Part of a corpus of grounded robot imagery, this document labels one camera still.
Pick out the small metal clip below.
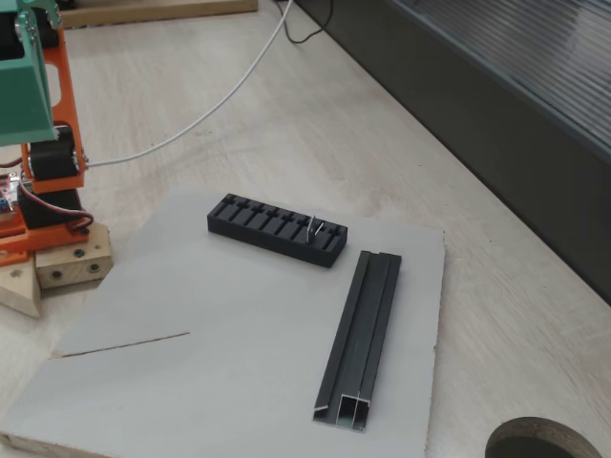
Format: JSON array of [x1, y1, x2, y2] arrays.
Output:
[[306, 214, 327, 244]]

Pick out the beige wooden triangular block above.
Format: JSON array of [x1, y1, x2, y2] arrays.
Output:
[[0, 251, 44, 320]]

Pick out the black slotted rack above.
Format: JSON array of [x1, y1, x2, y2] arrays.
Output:
[[206, 193, 349, 270]]

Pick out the red controller circuit board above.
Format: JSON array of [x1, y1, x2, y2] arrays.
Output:
[[0, 172, 23, 217]]

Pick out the wooden block with screws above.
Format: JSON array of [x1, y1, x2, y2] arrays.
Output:
[[34, 222, 114, 290]]

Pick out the grey painted wooden board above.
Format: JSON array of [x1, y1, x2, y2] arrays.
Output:
[[0, 185, 448, 458]]

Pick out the base servo wire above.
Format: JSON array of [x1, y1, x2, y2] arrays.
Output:
[[18, 180, 96, 236]]

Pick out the white USB cable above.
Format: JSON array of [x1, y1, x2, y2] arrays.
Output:
[[87, 0, 296, 168]]

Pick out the thin black cable loop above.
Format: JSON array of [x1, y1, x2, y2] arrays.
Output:
[[272, 0, 334, 45]]

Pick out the black aluminium profile rail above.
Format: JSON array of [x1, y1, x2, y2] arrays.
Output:
[[312, 249, 403, 434]]

